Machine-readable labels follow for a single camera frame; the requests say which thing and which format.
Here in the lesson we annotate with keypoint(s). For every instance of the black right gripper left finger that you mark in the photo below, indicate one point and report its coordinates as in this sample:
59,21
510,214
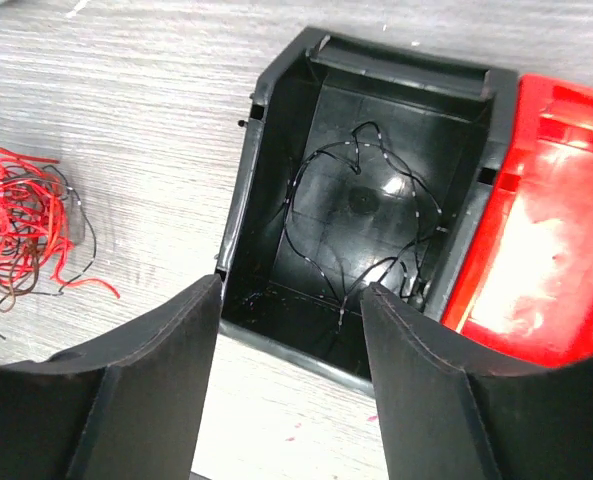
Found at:
125,405

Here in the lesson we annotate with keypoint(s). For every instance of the black plastic bin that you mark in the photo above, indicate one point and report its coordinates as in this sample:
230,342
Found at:
362,163

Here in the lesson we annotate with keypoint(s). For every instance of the red plastic bin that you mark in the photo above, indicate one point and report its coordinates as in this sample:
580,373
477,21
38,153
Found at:
526,286

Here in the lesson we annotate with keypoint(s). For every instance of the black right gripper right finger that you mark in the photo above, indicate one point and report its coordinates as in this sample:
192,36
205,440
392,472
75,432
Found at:
451,408

